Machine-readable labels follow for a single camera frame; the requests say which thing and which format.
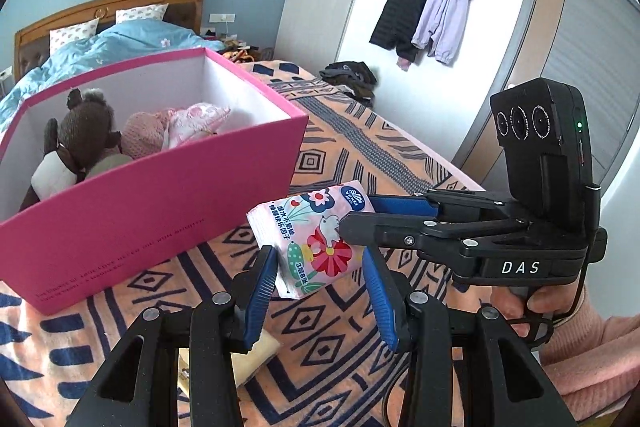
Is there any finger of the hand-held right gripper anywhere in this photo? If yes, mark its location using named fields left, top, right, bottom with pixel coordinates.
left=339, top=212, right=533, bottom=279
left=367, top=188, right=526, bottom=229

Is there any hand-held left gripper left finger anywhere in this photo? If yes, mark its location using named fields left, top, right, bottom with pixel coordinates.
left=65, top=245, right=279, bottom=427

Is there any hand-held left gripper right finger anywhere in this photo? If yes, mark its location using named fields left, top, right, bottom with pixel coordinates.
left=361, top=247, right=563, bottom=427

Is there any floral tissue pack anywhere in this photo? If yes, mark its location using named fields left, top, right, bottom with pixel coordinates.
left=246, top=179, right=373, bottom=299

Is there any pink cardboard box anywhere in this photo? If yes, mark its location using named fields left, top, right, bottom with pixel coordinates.
left=0, top=47, right=310, bottom=315

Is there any brown bear plush toy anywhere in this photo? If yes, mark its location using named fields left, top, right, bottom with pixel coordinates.
left=20, top=88, right=123, bottom=210

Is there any person's right forearm pink sleeve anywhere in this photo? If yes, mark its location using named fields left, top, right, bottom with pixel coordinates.
left=537, top=292, right=640, bottom=418

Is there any person's right hand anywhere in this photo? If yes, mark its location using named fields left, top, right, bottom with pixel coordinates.
left=490, top=282, right=587, bottom=339

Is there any pale yellow packet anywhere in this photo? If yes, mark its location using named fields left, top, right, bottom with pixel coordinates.
left=177, top=332, right=281, bottom=395

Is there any orange patterned blanket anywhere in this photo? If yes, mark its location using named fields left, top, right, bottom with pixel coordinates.
left=0, top=59, right=566, bottom=427

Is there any dark clothes pile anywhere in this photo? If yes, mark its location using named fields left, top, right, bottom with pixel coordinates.
left=320, top=61, right=378, bottom=108

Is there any purple jacket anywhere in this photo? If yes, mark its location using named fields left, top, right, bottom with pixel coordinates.
left=411, top=0, right=477, bottom=66

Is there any pink floral soft packet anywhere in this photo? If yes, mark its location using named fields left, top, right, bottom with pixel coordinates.
left=160, top=103, right=232, bottom=150

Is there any black jacket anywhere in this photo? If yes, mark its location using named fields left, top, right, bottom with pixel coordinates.
left=370, top=0, right=433, bottom=62

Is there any pink knitted plush toy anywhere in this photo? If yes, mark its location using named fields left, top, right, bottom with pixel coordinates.
left=121, top=109, right=171, bottom=160

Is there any green plush toy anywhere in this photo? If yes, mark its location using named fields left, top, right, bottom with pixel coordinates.
left=82, top=152, right=133, bottom=180

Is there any bedside table clutter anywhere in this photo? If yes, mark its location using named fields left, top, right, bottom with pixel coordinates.
left=200, top=34, right=273, bottom=62

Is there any blue floral duvet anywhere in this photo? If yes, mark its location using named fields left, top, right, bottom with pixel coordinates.
left=0, top=19, right=226, bottom=128

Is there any white dotted pillow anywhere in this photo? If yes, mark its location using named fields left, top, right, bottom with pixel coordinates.
left=48, top=18, right=100, bottom=52
left=116, top=4, right=169, bottom=28

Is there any wooden bed headboard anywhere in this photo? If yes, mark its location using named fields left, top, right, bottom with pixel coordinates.
left=14, top=0, right=207, bottom=82

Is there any black cable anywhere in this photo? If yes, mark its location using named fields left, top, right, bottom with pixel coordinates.
left=382, top=357, right=412, bottom=427
left=542, top=284, right=588, bottom=350

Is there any wooden door with grey frame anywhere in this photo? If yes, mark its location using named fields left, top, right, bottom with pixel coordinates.
left=452, top=0, right=640, bottom=202

